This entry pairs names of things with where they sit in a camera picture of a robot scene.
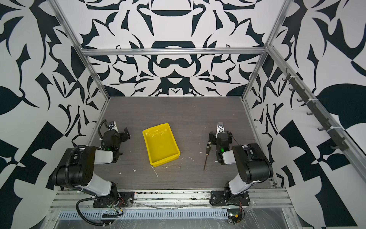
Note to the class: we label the white slotted cable duct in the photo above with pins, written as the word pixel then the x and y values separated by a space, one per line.
pixel 159 214

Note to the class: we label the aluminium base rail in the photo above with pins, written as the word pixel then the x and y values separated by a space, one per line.
pixel 201 198

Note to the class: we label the small black electronics module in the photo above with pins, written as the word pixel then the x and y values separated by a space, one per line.
pixel 235 215

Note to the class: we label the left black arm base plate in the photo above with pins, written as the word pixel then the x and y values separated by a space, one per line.
pixel 121 200

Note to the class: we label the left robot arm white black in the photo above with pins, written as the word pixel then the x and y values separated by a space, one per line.
pixel 76 168

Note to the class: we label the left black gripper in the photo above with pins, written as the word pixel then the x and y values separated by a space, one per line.
pixel 122 136

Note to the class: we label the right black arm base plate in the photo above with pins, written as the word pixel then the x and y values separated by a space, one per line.
pixel 222 198

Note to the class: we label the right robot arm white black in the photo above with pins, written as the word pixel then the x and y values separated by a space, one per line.
pixel 252 165

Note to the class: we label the aluminium frame crossbar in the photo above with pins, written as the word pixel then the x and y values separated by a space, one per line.
pixel 172 51

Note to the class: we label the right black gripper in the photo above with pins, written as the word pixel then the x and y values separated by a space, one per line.
pixel 221 133

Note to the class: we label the black handled screwdriver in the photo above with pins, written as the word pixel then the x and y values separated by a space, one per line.
pixel 208 149

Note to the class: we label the yellow plastic bin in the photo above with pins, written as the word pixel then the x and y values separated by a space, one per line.
pixel 161 145

